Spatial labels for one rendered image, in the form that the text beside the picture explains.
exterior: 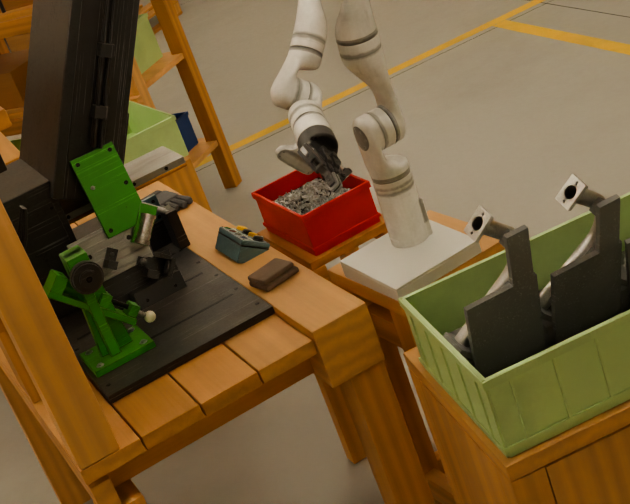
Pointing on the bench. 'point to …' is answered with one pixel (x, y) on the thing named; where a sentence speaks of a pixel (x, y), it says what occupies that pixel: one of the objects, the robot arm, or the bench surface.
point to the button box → (247, 248)
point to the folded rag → (272, 274)
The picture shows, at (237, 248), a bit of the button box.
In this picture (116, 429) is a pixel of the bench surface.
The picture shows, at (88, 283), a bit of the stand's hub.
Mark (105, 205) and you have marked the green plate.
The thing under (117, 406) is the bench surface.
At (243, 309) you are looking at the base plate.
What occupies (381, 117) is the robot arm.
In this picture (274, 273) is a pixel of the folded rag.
